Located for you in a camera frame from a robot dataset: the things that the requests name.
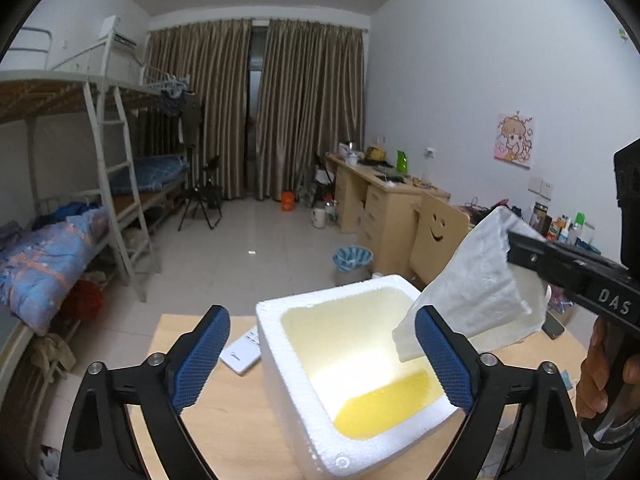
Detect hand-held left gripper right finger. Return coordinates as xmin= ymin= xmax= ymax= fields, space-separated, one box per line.
xmin=414 ymin=304 xmax=587 ymax=480

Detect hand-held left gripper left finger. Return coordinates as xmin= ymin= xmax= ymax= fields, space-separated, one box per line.
xmin=59 ymin=304 xmax=232 ymax=480

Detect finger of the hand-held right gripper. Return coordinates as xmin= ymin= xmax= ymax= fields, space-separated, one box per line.
xmin=506 ymin=229 xmax=586 ymax=295

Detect white foam box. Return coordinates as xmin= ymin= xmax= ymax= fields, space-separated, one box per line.
xmin=255 ymin=273 xmax=461 ymax=479

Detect person's right hand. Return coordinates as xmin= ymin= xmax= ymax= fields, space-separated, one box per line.
xmin=576 ymin=317 xmax=626 ymax=418

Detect white remote control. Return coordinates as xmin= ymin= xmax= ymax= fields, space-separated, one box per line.
xmin=218 ymin=326 xmax=263 ymax=376

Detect row of toiletry bottles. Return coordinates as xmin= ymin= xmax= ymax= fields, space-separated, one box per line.
xmin=547 ymin=211 xmax=601 ymax=256

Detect black phone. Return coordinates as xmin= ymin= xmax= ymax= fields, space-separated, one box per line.
xmin=541 ymin=310 xmax=566 ymax=339

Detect wooden chair with smiley face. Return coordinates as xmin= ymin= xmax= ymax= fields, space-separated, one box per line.
xmin=409 ymin=192 xmax=473 ymax=286

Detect red cloth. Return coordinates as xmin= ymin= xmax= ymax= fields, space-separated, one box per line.
xmin=62 ymin=280 xmax=103 ymax=321

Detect trash bin with blue bag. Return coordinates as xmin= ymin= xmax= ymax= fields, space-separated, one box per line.
xmin=332 ymin=245 xmax=375 ymax=286

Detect beige cloth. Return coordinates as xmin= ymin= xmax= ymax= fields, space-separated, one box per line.
xmin=30 ymin=332 xmax=76 ymax=378

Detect light wooden desk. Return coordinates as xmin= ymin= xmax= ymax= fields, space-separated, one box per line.
xmin=325 ymin=152 xmax=451 ymax=281

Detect blue patterned blanket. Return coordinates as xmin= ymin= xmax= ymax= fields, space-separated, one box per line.
xmin=0 ymin=207 xmax=111 ymax=336

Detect blue mattress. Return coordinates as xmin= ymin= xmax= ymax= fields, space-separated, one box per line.
xmin=107 ymin=155 xmax=191 ymax=196

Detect white bunk bed ladder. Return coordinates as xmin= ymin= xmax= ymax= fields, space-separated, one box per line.
xmin=82 ymin=80 xmax=161 ymax=303

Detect dark hanging clothes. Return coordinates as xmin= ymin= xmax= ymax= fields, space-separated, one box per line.
xmin=160 ymin=90 xmax=206 ymax=146

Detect brown curtain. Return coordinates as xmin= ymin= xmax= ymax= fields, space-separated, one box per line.
xmin=147 ymin=19 xmax=253 ymax=201
xmin=255 ymin=19 xmax=366 ymax=201

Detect white metal bunk bed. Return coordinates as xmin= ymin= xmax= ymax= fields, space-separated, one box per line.
xmin=0 ymin=15 xmax=201 ymax=311

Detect white air conditioner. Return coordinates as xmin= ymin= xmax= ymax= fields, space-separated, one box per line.
xmin=102 ymin=16 xmax=138 ymax=51

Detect cartoon wall poster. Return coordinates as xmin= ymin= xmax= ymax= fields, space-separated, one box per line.
xmin=492 ymin=112 xmax=535 ymax=168

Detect camera tripod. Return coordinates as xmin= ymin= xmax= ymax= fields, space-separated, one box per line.
xmin=177 ymin=155 xmax=225 ymax=231

